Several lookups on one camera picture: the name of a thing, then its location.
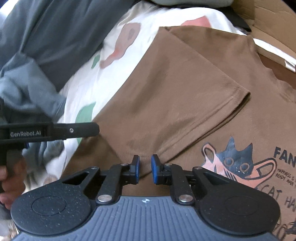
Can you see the person left hand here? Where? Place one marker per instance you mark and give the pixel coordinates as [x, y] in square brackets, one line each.
[13, 184]

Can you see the black cloth under pillow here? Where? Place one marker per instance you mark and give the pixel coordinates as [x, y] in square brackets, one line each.
[235, 19]

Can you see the dark grey pillow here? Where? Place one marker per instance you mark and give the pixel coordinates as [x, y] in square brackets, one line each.
[60, 36]

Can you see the grey-blue sweatshirt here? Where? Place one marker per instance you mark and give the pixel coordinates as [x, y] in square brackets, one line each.
[27, 95]

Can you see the cream bear print bedsheet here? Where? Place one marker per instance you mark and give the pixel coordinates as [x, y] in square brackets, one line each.
[93, 86]

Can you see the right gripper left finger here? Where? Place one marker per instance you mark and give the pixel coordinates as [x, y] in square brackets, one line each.
[113, 180]

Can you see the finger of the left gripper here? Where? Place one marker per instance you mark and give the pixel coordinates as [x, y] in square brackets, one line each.
[63, 131]

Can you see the grey neck pillow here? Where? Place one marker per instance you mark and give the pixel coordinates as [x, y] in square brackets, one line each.
[195, 3]

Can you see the flattened cardboard box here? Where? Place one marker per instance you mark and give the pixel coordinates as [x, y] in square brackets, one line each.
[271, 21]

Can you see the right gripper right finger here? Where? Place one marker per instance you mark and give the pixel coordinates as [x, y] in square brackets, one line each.
[176, 178]

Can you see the brown t-shirt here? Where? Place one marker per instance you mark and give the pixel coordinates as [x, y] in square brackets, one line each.
[203, 97]

